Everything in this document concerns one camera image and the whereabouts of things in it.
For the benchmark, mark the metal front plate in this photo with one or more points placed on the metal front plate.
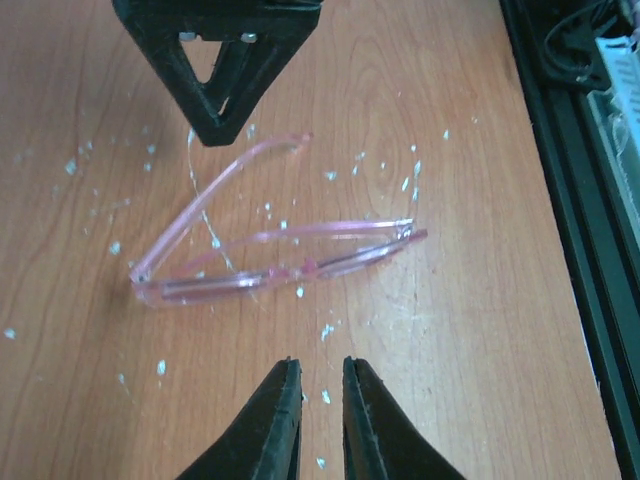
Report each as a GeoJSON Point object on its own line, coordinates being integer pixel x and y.
{"type": "Point", "coordinates": [616, 112]}

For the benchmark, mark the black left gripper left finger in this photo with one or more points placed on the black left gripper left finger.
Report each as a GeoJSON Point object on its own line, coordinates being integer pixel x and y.
{"type": "Point", "coordinates": [264, 440]}

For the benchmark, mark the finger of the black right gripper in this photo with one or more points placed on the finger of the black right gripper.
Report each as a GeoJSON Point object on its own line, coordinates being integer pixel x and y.
{"type": "Point", "coordinates": [257, 40]}

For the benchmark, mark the black mounting rail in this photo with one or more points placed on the black mounting rail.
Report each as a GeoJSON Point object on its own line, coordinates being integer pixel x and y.
{"type": "Point", "coordinates": [559, 65]}

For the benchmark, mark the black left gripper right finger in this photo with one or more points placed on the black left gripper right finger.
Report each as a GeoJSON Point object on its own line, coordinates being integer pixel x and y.
{"type": "Point", "coordinates": [379, 440]}

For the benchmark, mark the pink transparent sunglasses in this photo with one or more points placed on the pink transparent sunglasses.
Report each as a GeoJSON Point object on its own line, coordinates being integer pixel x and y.
{"type": "Point", "coordinates": [289, 254]}

